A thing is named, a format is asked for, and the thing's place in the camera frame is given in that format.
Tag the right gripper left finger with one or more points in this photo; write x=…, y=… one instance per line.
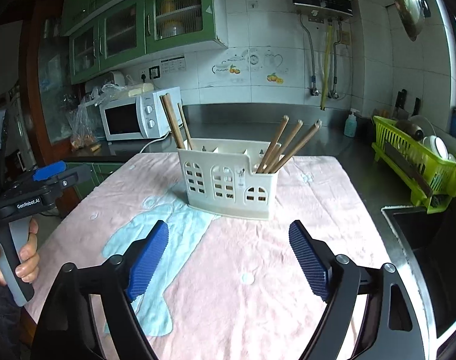
x=67, y=329

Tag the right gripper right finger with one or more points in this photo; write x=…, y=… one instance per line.
x=389, y=328

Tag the steel sink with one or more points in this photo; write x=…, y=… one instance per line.
x=430, y=242

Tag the white microwave oven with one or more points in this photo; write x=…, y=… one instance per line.
x=140, y=117

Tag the green dish rack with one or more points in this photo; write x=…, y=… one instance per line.
x=432, y=180

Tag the pink and blue towel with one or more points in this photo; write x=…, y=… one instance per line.
x=232, y=288

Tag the wooden chopstick cluster right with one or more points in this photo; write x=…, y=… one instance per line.
x=313, y=130

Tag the cream plastic utensil holder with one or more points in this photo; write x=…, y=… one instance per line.
x=221, y=178

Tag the soap dispenser bottle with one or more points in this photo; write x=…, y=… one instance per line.
x=351, y=123

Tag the hanging steel wok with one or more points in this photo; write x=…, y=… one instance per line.
x=412, y=14

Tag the gas water heater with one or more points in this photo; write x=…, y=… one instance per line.
x=319, y=10

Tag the green wall cabinet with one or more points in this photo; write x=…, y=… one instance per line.
x=107, y=34

